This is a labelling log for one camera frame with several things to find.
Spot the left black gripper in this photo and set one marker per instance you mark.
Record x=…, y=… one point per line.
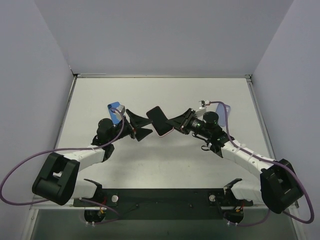
x=131, y=127

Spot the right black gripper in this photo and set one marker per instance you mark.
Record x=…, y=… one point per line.
x=186, y=120

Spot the pink phone case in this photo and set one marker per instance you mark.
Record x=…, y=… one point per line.
x=159, y=121

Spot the blue phone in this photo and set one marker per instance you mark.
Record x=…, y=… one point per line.
x=111, y=107

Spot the lavender phone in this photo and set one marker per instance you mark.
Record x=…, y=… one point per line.
x=223, y=114

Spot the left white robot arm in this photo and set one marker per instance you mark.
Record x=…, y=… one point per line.
x=58, y=179

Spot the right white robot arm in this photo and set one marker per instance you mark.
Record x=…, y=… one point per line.
x=277, y=188

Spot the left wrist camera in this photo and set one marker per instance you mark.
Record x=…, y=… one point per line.
x=120, y=111

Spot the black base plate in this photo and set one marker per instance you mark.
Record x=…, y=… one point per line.
x=170, y=203

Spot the aluminium frame rail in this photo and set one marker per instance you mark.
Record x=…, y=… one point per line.
x=275, y=102

